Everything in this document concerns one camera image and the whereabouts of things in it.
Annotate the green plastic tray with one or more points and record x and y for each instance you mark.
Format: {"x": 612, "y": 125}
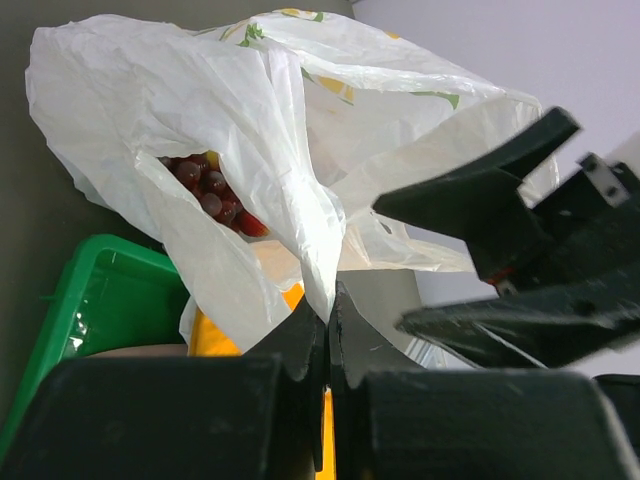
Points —
{"x": 112, "y": 294}

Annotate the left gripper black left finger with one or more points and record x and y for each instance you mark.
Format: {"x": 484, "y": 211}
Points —
{"x": 254, "y": 416}

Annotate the dark red grape bunch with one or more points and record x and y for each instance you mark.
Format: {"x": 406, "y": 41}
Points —
{"x": 201, "y": 175}

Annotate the red cherry bunch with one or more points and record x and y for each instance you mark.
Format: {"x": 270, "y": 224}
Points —
{"x": 250, "y": 226}

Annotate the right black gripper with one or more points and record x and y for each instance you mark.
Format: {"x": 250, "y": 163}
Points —
{"x": 587, "y": 226}

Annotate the white printed plastic bag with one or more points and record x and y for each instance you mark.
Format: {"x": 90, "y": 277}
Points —
{"x": 313, "y": 115}

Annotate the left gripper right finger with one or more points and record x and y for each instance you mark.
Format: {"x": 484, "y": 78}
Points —
{"x": 396, "y": 420}

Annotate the orange t-shirt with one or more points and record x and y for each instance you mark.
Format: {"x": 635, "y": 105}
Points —
{"x": 208, "y": 340}

